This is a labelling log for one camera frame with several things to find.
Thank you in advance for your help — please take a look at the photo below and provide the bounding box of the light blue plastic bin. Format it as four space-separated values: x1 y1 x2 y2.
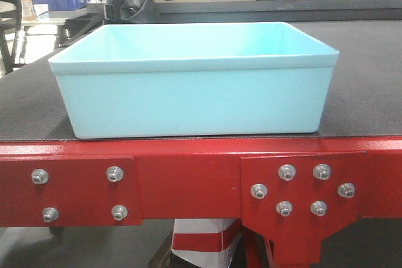
49 22 339 139

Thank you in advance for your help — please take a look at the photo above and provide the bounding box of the black conveyor belt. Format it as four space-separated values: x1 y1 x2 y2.
1 20 401 142

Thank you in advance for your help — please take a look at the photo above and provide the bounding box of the red white striped cone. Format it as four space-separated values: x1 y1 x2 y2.
171 218 242 267

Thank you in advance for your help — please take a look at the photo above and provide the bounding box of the black backpack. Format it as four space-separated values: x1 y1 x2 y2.
105 0 160 24

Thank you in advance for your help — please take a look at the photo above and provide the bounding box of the black chair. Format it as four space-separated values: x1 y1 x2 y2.
1 0 22 75

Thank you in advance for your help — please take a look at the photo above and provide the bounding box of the red conveyor frame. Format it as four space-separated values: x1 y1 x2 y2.
1 136 401 267

